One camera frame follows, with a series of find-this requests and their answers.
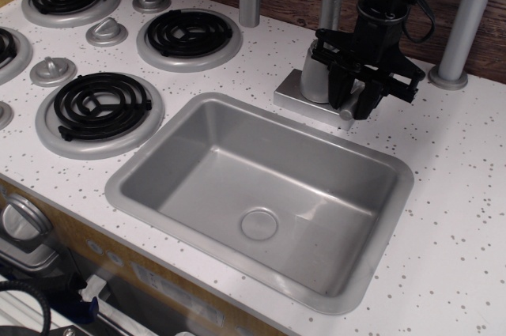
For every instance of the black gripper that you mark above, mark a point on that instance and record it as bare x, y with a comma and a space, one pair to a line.
371, 54

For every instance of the silver faucet lever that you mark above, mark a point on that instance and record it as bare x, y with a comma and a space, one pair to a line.
347, 110

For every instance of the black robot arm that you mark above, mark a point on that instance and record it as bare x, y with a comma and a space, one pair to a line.
366, 65

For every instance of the grey support pole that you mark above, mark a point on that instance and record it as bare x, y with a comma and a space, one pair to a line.
450, 73

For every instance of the grey sink basin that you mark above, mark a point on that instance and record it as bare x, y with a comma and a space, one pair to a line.
304, 212

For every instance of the back right stove burner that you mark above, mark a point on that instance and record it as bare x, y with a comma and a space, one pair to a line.
188, 40

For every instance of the silver knob back right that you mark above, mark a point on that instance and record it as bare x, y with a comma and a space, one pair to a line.
151, 6

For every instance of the silver knob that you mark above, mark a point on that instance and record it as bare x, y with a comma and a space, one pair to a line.
151, 6
109, 32
52, 72

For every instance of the silver knob middle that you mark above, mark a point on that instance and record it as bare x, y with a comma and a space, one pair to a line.
109, 32

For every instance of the front right stove burner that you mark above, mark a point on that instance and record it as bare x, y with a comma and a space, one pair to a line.
99, 115

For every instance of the back left stove burner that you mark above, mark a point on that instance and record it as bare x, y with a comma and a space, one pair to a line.
67, 13

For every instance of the silver knob front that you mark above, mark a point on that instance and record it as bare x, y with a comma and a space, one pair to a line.
52, 72

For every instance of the left edge stove burner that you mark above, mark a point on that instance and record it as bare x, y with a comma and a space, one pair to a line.
16, 54

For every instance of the silver knob left edge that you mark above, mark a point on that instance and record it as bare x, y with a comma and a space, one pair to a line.
6, 115

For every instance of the silver oven dial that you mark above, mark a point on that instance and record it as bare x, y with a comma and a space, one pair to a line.
23, 224

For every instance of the silver oven handle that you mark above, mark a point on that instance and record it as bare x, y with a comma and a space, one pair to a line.
40, 261

